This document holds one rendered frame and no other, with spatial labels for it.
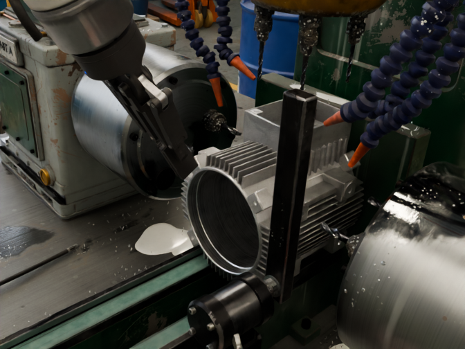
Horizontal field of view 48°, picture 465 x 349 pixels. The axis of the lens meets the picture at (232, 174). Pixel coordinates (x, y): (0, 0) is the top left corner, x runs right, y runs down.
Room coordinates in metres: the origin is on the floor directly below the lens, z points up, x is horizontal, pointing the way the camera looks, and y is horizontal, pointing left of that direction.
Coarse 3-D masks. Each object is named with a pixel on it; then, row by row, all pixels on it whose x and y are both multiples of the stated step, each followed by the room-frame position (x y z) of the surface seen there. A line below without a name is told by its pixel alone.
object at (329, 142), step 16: (256, 112) 0.68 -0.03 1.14; (272, 112) 0.72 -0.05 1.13; (320, 112) 0.73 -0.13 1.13; (336, 112) 0.70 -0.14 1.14; (256, 128) 0.67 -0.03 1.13; (272, 128) 0.65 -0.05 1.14; (320, 128) 0.65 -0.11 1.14; (336, 128) 0.67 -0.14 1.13; (272, 144) 0.64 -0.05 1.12; (320, 144) 0.65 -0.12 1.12; (336, 144) 0.67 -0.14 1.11; (320, 160) 0.65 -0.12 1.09; (336, 160) 0.68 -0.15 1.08
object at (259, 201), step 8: (352, 152) 0.68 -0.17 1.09; (200, 160) 0.64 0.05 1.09; (344, 160) 0.67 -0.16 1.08; (200, 168) 0.63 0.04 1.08; (344, 168) 0.67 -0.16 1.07; (352, 168) 0.66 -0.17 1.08; (256, 192) 0.55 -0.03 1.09; (264, 192) 0.56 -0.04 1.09; (248, 200) 0.56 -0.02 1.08; (256, 200) 0.55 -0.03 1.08; (264, 200) 0.55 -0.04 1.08; (272, 200) 0.56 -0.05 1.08; (256, 208) 0.55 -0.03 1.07; (264, 208) 0.54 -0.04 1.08; (192, 232) 0.64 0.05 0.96; (192, 240) 0.64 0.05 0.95; (256, 272) 0.55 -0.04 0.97
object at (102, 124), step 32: (160, 64) 0.82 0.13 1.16; (192, 64) 0.83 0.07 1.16; (96, 96) 0.82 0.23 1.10; (192, 96) 0.82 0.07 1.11; (224, 96) 0.88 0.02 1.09; (96, 128) 0.79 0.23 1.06; (128, 128) 0.74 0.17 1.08; (192, 128) 0.82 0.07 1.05; (96, 160) 0.85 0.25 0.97; (128, 160) 0.74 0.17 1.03; (160, 160) 0.78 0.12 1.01; (160, 192) 0.78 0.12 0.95
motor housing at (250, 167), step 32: (224, 160) 0.61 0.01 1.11; (256, 160) 0.61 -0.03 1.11; (192, 192) 0.66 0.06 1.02; (224, 192) 0.70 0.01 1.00; (320, 192) 0.61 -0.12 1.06; (192, 224) 0.64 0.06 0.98; (224, 224) 0.67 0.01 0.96; (256, 224) 0.55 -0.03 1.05; (352, 224) 0.66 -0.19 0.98; (224, 256) 0.62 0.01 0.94; (256, 256) 0.62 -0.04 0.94
